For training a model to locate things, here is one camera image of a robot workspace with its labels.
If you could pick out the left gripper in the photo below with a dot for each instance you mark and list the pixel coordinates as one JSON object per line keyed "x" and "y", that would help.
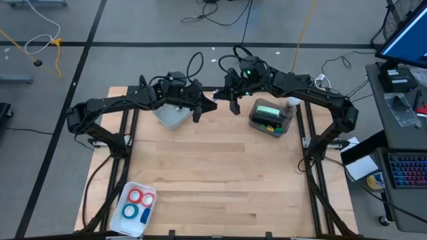
{"x": 180, "y": 93}

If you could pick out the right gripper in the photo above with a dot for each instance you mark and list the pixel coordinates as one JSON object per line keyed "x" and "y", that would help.
{"x": 253, "y": 83}

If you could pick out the mint green stapler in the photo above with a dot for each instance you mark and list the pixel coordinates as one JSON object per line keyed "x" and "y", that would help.
{"x": 268, "y": 111}

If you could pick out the black stapler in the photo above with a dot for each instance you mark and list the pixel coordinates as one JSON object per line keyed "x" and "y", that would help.
{"x": 267, "y": 120}

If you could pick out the blue staple remover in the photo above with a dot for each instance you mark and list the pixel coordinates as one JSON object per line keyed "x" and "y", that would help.
{"x": 278, "y": 133}

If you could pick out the red tape roll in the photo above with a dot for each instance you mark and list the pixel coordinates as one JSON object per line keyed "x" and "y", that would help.
{"x": 142, "y": 199}
{"x": 130, "y": 196}

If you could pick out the dark blue tape roll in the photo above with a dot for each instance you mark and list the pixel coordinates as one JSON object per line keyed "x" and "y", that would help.
{"x": 145, "y": 216}

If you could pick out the light blue tape roll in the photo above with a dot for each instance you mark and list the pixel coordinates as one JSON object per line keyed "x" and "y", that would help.
{"x": 124, "y": 211}

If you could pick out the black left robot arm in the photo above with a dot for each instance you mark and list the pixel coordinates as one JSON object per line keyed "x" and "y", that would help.
{"x": 110, "y": 103}

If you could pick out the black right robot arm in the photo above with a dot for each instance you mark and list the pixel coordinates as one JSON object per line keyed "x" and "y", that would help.
{"x": 317, "y": 95}

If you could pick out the white tall bin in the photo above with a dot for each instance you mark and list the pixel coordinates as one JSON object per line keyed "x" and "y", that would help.
{"x": 171, "y": 118}

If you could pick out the white bulb lamp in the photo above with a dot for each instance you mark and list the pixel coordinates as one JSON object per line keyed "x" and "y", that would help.
{"x": 293, "y": 101}

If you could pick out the grey translucent bin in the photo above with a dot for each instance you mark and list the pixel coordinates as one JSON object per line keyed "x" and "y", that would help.
{"x": 290, "y": 123}

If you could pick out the white plug adapter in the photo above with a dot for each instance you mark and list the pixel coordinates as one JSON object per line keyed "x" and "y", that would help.
{"x": 320, "y": 78}

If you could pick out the white paper sheet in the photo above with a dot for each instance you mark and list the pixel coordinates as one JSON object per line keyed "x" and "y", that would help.
{"x": 350, "y": 144}

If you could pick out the white shallow tray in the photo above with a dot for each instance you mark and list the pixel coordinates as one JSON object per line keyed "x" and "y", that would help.
{"x": 131, "y": 228}

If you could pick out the white paper pad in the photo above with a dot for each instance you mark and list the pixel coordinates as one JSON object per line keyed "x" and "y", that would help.
{"x": 362, "y": 166}

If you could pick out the black mini computer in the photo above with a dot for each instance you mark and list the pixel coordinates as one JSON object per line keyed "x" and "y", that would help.
{"x": 397, "y": 80}

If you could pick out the clear plastic bag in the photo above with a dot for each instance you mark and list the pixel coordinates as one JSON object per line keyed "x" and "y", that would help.
{"x": 400, "y": 110}

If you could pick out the black fan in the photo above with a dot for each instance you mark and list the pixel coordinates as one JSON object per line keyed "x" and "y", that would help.
{"x": 397, "y": 20}

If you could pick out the computer monitor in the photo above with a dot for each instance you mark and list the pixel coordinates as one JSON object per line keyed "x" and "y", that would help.
{"x": 407, "y": 43}

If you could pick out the grey desk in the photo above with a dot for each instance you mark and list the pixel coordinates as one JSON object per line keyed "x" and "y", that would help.
{"x": 410, "y": 143}

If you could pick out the grey cart base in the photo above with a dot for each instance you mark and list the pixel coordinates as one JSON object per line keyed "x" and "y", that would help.
{"x": 15, "y": 79}
{"x": 33, "y": 3}

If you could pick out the red tool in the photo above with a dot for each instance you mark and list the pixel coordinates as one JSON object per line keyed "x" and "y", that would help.
{"x": 422, "y": 109}

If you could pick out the backlit keyboard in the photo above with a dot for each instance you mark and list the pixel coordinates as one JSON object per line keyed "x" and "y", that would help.
{"x": 408, "y": 170}

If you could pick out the black table frame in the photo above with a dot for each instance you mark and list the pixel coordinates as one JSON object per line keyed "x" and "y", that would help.
{"x": 306, "y": 123}

